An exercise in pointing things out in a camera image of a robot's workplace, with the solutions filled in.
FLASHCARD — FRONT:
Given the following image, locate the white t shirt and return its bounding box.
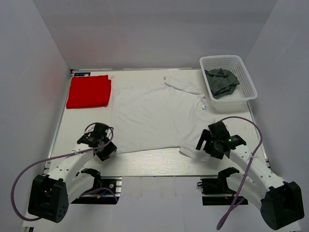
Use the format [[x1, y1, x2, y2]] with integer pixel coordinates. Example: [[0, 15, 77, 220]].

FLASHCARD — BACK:
[[111, 76, 215, 162]]

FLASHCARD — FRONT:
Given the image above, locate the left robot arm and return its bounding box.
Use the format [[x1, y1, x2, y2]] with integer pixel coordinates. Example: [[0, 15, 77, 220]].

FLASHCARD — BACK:
[[28, 123, 117, 223]]

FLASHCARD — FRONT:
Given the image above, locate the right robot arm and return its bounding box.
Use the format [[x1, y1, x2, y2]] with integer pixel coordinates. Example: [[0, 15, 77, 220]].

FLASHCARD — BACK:
[[196, 120, 305, 230]]

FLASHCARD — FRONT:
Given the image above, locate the white plastic basket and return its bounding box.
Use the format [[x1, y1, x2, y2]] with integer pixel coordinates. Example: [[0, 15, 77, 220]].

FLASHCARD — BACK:
[[199, 55, 258, 106]]

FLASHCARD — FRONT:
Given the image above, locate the folded red t shirt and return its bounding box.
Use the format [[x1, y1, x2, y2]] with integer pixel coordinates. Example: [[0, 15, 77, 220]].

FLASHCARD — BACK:
[[66, 75, 112, 109]]

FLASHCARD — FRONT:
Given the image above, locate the dark grey t shirt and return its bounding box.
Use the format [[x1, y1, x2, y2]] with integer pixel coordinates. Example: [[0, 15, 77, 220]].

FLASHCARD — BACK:
[[204, 68, 240, 99]]

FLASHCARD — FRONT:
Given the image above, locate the blue label sticker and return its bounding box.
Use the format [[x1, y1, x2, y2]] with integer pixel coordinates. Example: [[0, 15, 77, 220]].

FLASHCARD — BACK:
[[74, 72, 91, 77]]

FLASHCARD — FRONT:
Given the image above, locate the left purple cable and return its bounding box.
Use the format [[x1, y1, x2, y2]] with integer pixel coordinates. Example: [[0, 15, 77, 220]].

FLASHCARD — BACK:
[[13, 122, 119, 222]]

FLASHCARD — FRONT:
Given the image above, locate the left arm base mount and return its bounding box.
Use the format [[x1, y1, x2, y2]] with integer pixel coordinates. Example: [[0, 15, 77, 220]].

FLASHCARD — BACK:
[[71, 168, 122, 205]]

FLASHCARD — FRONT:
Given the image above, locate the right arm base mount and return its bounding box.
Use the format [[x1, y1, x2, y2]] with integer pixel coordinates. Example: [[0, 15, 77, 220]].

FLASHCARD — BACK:
[[197, 167, 239, 206]]

